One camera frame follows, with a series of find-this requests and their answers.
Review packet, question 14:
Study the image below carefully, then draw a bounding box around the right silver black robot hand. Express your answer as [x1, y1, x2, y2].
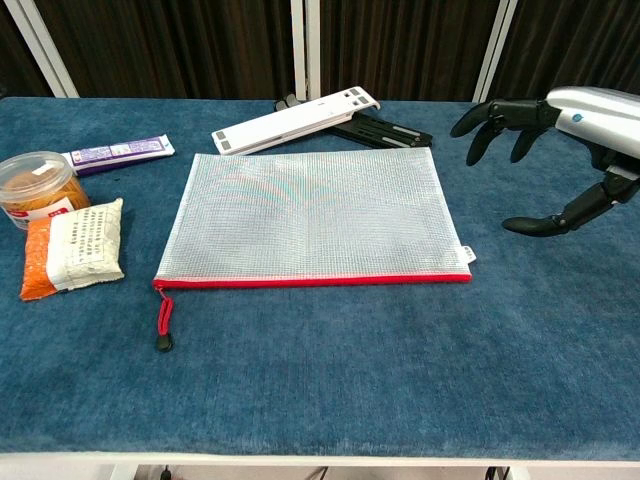
[449, 85, 640, 238]

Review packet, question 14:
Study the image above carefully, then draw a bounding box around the white folding laptop stand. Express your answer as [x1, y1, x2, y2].
[210, 85, 381, 156]

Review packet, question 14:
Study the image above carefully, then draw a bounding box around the black folding stand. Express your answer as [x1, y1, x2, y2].
[273, 94, 434, 149]

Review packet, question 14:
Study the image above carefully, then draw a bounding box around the dark pleated curtain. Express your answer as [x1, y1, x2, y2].
[0, 0, 640, 104]

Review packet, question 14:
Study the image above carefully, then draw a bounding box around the purple white toothpaste tube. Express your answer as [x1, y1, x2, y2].
[60, 133, 176, 177]

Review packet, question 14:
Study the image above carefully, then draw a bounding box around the clear mesh zipper pouch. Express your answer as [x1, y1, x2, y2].
[151, 147, 477, 291]

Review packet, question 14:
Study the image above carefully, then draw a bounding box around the red zipper pull cord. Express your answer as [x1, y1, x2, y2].
[154, 285, 176, 353]

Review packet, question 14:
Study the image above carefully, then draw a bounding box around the orange white snack packet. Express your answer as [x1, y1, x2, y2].
[19, 197, 126, 302]

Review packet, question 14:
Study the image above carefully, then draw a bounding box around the blue table cloth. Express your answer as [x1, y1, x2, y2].
[0, 96, 640, 461]

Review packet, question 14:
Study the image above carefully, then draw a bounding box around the clear jar of rubber bands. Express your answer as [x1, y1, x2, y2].
[0, 151, 92, 231]

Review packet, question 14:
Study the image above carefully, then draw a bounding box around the white frame post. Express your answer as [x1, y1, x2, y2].
[472, 0, 519, 104]
[291, 0, 322, 101]
[0, 0, 80, 99]

